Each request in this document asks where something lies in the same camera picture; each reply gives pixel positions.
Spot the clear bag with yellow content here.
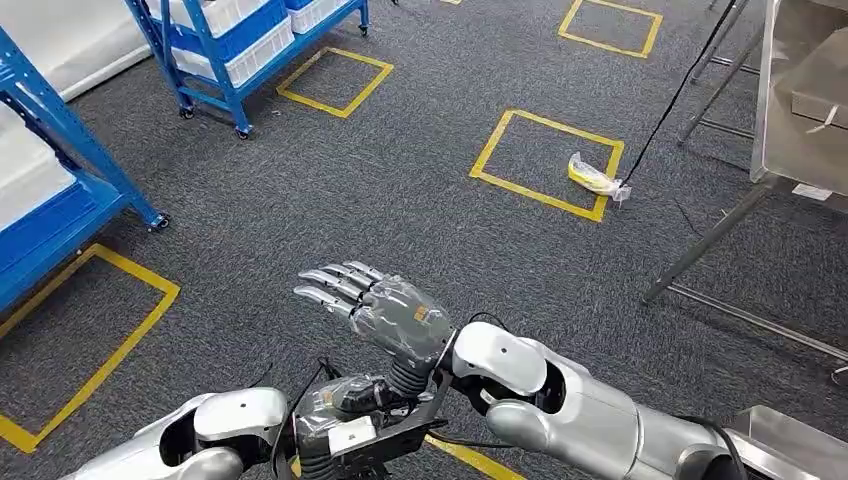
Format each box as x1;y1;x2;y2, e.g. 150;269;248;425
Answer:
566;151;633;204

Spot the yellow floor tape square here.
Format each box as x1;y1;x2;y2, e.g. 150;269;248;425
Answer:
276;46;395;121
0;243;182;456

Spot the black part with white label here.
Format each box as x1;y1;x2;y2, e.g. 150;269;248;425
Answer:
317;370;454;480

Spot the steel tray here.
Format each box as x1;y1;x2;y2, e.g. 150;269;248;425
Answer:
723;404;848;480

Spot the dull grey box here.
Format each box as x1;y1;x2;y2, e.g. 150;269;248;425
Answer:
773;26;848;131

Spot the long black floor cable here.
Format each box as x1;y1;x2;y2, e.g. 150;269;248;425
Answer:
619;0;741;191

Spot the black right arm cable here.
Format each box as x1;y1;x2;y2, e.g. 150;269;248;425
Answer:
674;415;751;480

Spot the white paper label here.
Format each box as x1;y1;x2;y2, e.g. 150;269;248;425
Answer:
790;183;834;203

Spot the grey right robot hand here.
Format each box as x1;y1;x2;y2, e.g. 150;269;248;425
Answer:
294;260;458;400

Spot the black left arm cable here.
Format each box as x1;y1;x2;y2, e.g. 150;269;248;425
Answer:
268;359;334;480

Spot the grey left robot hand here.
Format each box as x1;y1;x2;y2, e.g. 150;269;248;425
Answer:
291;374;402;480

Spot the steel bench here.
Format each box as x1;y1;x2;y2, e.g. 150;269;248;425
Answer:
641;0;848;363

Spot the blue metal shelf rack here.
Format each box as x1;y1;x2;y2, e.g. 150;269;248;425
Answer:
0;26;171;314

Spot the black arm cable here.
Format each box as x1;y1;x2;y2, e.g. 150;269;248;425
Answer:
268;359;334;480
674;415;751;480

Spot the blue wheeled rack cart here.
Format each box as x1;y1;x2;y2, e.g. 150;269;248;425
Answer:
124;0;370;141

